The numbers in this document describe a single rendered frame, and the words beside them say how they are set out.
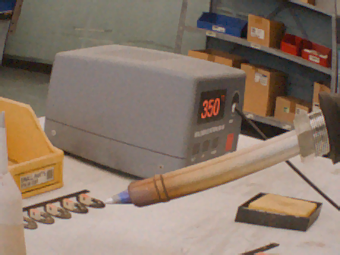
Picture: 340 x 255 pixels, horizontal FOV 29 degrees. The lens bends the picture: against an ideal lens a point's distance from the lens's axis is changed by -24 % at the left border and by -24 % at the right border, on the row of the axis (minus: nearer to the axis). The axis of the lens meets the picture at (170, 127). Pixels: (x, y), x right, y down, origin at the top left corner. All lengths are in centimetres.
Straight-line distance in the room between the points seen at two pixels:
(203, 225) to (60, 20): 549
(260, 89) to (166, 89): 405
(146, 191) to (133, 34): 537
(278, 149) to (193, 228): 36
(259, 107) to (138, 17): 132
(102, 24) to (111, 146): 509
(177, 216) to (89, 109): 14
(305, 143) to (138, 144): 45
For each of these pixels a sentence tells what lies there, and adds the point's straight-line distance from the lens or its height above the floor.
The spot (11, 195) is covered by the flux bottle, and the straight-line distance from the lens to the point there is 40.
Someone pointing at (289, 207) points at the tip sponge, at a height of 76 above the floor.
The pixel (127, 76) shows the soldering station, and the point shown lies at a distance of 67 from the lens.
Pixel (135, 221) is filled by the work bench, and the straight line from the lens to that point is 57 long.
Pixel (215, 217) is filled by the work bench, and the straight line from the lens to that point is 61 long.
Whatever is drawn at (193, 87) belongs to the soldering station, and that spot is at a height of 84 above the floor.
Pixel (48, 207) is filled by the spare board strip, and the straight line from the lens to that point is 54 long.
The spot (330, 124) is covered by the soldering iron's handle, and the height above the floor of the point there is 90.
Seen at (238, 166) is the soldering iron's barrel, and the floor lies 88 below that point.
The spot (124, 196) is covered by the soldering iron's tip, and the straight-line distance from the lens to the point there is 23.
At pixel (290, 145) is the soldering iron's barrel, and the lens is 22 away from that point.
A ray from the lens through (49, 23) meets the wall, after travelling 612.
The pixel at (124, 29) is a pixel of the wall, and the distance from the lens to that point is 564.
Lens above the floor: 93
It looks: 12 degrees down
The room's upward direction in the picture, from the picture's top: 9 degrees clockwise
